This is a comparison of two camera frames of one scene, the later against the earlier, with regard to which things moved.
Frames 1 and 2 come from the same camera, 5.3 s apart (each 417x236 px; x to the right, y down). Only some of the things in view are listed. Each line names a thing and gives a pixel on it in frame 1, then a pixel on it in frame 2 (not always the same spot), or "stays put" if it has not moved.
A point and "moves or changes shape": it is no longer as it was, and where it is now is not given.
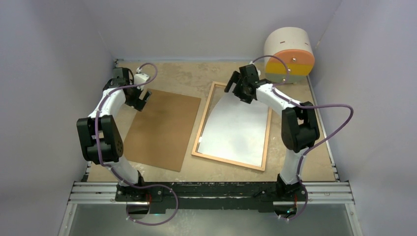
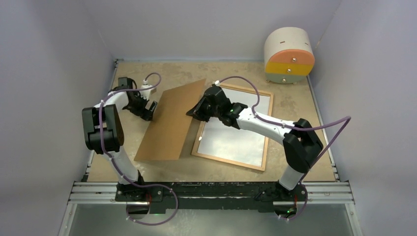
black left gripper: x=140 y=103 -> x=143 y=113
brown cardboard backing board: x=162 y=131 moves or changes shape
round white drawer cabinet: x=292 y=45 stays put
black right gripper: x=235 y=79 -> x=197 y=112
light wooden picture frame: x=194 y=152 stays put
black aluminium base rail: x=214 y=195 stays put
